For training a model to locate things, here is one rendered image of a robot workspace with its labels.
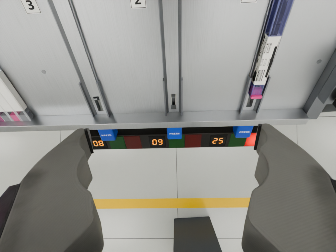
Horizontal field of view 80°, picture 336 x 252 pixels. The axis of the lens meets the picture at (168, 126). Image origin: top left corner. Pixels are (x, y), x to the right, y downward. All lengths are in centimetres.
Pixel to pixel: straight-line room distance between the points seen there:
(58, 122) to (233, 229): 102
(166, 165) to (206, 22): 87
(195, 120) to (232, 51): 10
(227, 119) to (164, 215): 88
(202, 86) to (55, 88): 20
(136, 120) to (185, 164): 77
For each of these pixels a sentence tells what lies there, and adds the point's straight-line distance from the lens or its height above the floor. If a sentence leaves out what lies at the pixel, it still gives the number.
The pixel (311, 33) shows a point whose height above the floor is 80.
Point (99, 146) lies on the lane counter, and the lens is 40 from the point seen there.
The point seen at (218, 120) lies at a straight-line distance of 30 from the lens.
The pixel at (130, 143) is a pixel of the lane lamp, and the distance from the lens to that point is 38.
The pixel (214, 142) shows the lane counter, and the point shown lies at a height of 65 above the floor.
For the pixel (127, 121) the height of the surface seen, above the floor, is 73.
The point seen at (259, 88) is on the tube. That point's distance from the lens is 29.
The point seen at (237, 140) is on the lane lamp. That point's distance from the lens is 38.
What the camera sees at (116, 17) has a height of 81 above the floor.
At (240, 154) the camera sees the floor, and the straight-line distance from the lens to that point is 109.
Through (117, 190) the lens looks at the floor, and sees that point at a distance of 112.
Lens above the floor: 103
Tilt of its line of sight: 88 degrees down
